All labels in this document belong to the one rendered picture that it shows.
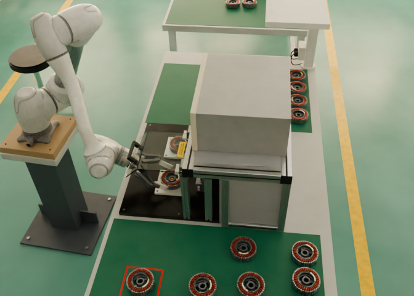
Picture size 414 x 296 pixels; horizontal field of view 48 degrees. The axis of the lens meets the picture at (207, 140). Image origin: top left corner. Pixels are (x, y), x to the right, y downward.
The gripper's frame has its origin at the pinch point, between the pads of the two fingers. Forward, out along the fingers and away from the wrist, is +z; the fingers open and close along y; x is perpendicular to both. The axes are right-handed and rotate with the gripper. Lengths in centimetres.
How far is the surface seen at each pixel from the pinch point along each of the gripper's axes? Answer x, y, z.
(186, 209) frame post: 7.5, 19.4, 10.2
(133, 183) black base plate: -12.2, 2.1, -12.2
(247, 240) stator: 18, 30, 37
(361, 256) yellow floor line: -15, -21, 136
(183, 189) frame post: 19.3, 19.4, 3.0
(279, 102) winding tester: 68, 0, 18
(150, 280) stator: -1, 54, 4
